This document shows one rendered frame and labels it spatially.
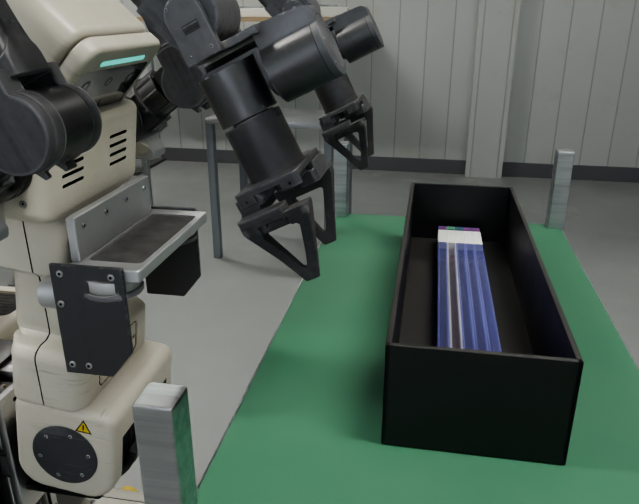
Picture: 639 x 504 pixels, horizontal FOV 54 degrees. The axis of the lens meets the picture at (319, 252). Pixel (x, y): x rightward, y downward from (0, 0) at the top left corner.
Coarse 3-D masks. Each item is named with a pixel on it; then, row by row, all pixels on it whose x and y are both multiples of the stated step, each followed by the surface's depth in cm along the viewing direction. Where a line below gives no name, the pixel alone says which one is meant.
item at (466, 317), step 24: (456, 240) 101; (480, 240) 101; (456, 264) 91; (480, 264) 91; (456, 288) 84; (480, 288) 84; (456, 312) 77; (480, 312) 77; (456, 336) 71; (480, 336) 71
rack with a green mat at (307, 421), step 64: (320, 256) 106; (384, 256) 106; (576, 256) 107; (320, 320) 85; (384, 320) 85; (576, 320) 85; (256, 384) 70; (320, 384) 70; (192, 448) 45; (256, 448) 60; (320, 448) 60; (384, 448) 60; (576, 448) 60
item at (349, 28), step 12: (348, 12) 92; (360, 12) 92; (336, 24) 93; (348, 24) 93; (360, 24) 92; (372, 24) 91; (336, 36) 93; (348, 36) 93; (360, 36) 92; (372, 36) 92; (348, 48) 93; (360, 48) 93; (372, 48) 94; (348, 60) 95
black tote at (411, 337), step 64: (448, 192) 108; (512, 192) 103; (512, 256) 97; (512, 320) 82; (384, 384) 58; (448, 384) 57; (512, 384) 56; (576, 384) 55; (448, 448) 59; (512, 448) 58
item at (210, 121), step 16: (288, 112) 346; (304, 112) 346; (320, 112) 346; (208, 128) 330; (304, 128) 315; (320, 128) 312; (208, 144) 334; (352, 144) 356; (208, 160) 337; (240, 176) 381
